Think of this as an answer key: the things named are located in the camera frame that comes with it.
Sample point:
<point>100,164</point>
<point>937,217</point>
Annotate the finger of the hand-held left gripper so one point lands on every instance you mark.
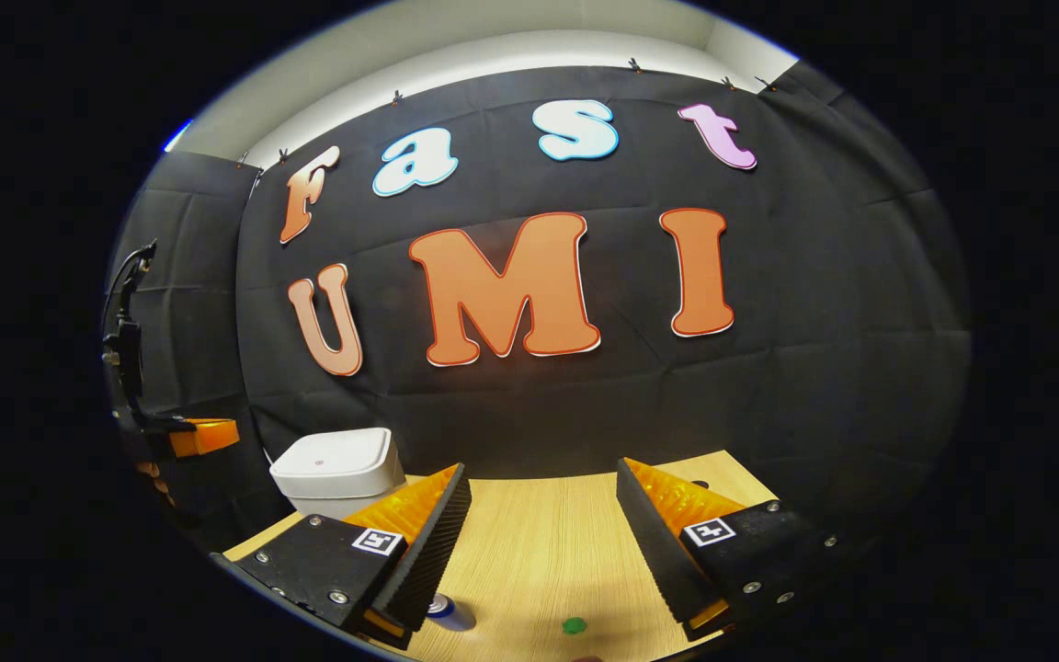
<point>208,436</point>

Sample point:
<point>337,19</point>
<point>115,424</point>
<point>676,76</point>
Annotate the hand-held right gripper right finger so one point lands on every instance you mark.
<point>654,552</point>

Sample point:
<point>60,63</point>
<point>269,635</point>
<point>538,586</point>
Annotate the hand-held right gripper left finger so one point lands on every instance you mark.
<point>428,561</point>

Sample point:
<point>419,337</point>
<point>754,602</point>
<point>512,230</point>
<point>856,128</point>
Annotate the silver blue pop can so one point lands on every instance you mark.
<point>451,614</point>

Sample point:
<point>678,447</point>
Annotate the green paper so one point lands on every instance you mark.
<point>574,625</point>

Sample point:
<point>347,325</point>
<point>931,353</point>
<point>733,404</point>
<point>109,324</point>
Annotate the white desktop garbage bin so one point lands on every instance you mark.
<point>336,460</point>

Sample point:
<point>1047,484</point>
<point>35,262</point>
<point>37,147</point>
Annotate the wooden desktop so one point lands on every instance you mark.
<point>539,552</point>

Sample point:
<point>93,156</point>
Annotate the black backdrop cloth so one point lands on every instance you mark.
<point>585,405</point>

